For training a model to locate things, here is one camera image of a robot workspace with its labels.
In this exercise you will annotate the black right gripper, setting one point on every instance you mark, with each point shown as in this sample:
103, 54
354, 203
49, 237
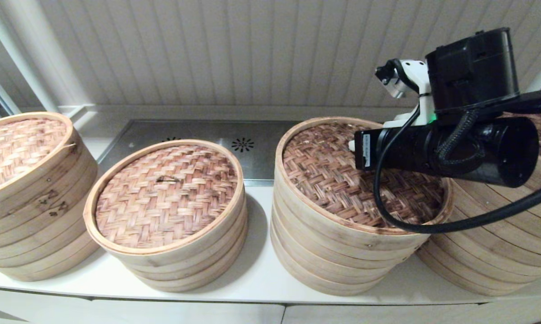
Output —
410, 153

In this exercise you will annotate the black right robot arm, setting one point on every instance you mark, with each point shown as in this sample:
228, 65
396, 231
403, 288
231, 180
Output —
473, 67

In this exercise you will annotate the stainless steel steam panel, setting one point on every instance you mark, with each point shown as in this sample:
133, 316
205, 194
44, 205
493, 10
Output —
194, 132

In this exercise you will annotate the white cabinet door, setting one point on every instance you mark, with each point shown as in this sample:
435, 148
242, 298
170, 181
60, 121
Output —
27, 310
378, 315
185, 315

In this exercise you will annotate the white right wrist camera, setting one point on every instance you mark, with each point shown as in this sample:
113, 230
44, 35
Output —
405, 81

